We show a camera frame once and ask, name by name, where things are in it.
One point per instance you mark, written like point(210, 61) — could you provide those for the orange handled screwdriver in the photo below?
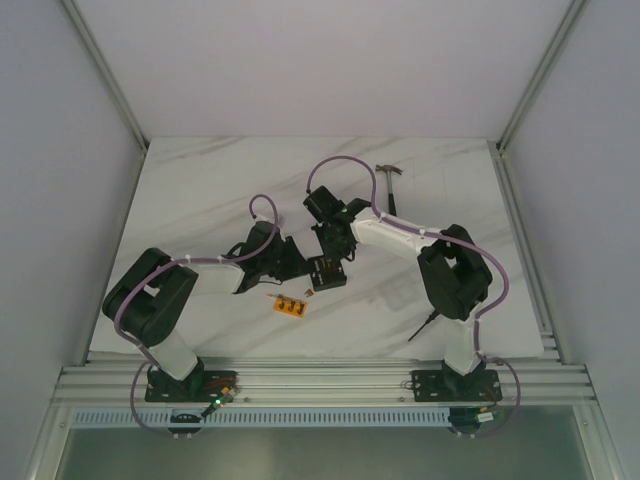
point(432, 316)

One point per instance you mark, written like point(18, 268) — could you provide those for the black fuse box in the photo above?
point(326, 273)

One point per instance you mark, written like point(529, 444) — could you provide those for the claw hammer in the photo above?
point(390, 171)

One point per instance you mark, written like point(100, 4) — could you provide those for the white cable duct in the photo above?
point(271, 417)

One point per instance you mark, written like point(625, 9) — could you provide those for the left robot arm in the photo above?
point(147, 302)

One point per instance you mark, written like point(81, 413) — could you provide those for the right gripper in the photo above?
point(345, 250)

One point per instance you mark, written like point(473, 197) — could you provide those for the aluminium rail frame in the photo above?
point(106, 379)

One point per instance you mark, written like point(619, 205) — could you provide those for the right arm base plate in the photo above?
point(446, 386)

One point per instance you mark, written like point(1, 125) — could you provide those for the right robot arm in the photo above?
point(454, 274)

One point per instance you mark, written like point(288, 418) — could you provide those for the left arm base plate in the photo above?
point(202, 387)

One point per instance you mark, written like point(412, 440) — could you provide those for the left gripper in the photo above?
point(293, 260)

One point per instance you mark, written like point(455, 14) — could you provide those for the orange terminal block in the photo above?
point(289, 306)

